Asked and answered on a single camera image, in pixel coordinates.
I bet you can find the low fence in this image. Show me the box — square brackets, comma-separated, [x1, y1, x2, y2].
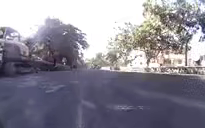
[119, 65, 205, 75]

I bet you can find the large work vehicle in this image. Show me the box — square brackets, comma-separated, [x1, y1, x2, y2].
[0, 26, 34, 77]

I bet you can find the pale low building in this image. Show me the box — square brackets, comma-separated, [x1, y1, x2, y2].
[128, 48, 205, 68]

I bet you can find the group of leafy trees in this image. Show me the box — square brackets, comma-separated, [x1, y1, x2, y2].
[106, 0, 204, 69]

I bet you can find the dark broad tree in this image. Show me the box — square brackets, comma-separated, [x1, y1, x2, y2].
[26, 16, 90, 69]

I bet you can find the grey asphalt road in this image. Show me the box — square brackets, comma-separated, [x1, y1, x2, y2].
[0, 69, 205, 128]

